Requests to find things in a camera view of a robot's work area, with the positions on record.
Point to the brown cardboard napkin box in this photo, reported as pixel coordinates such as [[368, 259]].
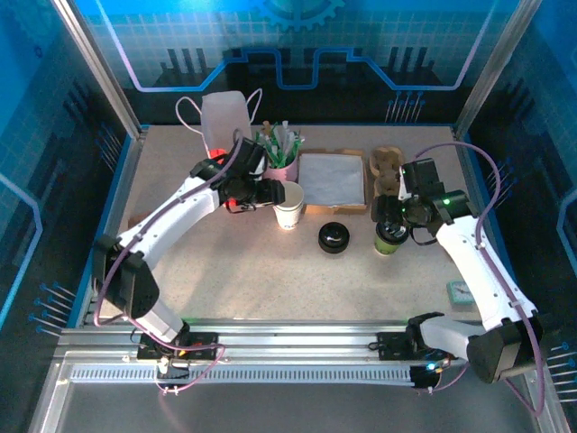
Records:
[[336, 209]]

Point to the red and white gift bag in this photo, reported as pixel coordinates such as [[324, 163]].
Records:
[[225, 117]]

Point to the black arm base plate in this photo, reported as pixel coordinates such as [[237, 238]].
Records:
[[205, 347], [392, 345]]

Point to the small brown box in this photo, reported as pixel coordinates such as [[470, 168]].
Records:
[[135, 218]]

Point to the wooden stir stick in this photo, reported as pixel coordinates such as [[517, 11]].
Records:
[[267, 127]]

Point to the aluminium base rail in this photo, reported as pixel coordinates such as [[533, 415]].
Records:
[[293, 336]]

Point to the small black control board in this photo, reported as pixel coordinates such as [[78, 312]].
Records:
[[173, 367], [426, 376]]

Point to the aluminium frame post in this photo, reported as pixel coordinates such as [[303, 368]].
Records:
[[107, 76], [494, 67]]

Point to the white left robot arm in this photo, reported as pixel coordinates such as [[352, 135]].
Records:
[[180, 216]]

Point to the pink straw holder cup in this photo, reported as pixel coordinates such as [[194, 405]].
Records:
[[284, 173]]

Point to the green lidded coffee cup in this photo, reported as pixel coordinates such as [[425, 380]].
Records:
[[387, 247]]

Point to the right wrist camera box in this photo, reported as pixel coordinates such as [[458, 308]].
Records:
[[424, 178]]

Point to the white paper cup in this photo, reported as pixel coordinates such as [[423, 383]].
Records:
[[288, 216]]

